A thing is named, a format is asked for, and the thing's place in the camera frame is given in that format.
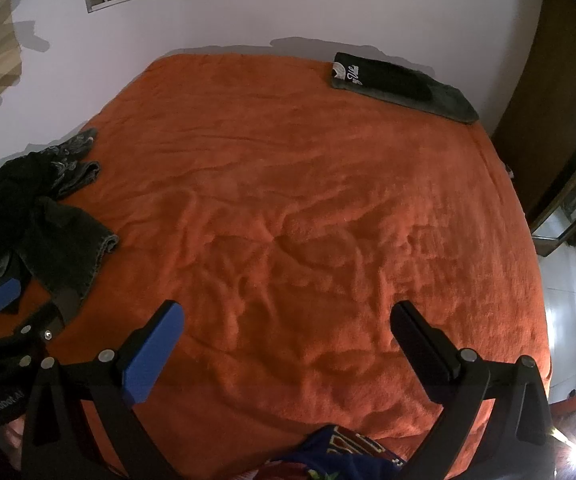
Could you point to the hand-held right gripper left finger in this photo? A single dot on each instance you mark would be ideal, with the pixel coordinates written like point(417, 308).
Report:
point(151, 357)

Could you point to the person's blue printed shirt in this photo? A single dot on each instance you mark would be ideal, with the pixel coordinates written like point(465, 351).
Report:
point(338, 455)

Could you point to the folded grey garment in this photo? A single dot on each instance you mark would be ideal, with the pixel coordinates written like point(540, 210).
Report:
point(453, 102)

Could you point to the orange fleece blanket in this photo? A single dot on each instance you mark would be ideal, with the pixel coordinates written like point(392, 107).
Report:
point(293, 210)

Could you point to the folded black script print garment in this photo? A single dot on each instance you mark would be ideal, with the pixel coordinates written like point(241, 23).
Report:
point(388, 77)

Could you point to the black paisley print garment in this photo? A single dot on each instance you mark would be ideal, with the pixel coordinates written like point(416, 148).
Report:
point(12, 190)

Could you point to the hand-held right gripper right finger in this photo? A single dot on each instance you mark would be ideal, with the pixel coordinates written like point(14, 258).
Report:
point(418, 345)

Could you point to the brown wooden wardrobe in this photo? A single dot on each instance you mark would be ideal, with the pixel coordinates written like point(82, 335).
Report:
point(543, 85)

